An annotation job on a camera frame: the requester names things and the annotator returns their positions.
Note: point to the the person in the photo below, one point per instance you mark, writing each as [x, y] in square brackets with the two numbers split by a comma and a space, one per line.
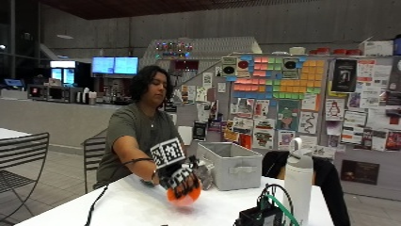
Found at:
[130, 132]

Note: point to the orange ball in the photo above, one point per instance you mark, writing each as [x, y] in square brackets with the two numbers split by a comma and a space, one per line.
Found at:
[185, 198]

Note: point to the white box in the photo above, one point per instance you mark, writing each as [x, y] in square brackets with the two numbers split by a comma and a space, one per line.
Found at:
[378, 48]

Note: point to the lit drinks fridge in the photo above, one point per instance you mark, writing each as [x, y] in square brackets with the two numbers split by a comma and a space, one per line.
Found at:
[63, 73]

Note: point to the row of red bowls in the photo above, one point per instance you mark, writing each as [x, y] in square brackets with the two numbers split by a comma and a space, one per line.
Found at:
[334, 51]

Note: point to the grey fabric storage bin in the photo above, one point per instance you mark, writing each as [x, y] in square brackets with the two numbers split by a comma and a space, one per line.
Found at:
[234, 166]

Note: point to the black electronics box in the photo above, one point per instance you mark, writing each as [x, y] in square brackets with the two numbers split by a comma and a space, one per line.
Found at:
[259, 216]

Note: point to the black jacket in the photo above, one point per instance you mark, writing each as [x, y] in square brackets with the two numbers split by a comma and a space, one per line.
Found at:
[332, 185]

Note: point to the white marker cube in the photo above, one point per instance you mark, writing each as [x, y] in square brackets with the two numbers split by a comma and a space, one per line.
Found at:
[169, 152]

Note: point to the grey service counter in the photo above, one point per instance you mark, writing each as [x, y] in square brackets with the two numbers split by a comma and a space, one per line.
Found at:
[54, 121]

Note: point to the notice board with posters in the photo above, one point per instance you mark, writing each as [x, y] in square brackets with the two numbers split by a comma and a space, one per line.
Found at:
[359, 125]

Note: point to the small black metal chair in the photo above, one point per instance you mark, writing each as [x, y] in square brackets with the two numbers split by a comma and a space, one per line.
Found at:
[94, 152]

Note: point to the large black metal chair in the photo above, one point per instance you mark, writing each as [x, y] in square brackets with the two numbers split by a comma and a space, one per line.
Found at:
[21, 150]

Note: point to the crinkled clear plastic bag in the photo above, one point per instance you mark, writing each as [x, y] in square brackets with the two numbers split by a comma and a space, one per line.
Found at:
[206, 174]

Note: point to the black poster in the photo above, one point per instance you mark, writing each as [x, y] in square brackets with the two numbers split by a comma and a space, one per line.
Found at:
[344, 75]

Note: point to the group of coloured sticky notes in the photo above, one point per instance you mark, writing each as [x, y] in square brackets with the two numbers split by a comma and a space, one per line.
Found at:
[288, 80]

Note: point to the wall monitor screens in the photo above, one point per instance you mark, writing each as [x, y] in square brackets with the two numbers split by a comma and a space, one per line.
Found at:
[115, 65]

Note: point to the white water bottle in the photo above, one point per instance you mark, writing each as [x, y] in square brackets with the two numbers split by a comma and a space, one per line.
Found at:
[299, 185]

